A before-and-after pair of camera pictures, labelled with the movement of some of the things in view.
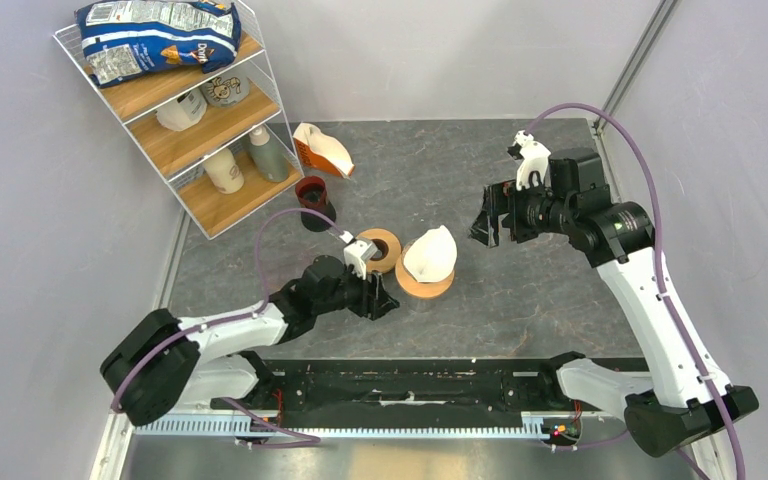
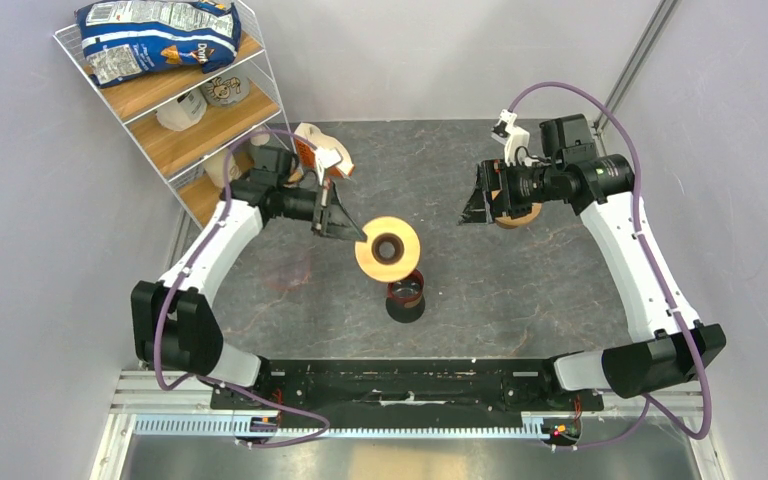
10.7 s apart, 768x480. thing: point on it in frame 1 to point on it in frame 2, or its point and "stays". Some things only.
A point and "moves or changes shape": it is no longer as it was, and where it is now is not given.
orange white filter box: [316, 148] stays
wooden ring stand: [413, 287] moves or changes shape
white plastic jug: [184, 112] stays
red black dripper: [311, 192] moves or changes shape
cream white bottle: [224, 171] stays
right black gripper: [503, 197] to [481, 207]
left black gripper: [380, 300] to [332, 220]
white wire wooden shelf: [220, 140] stays
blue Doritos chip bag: [123, 39] stays
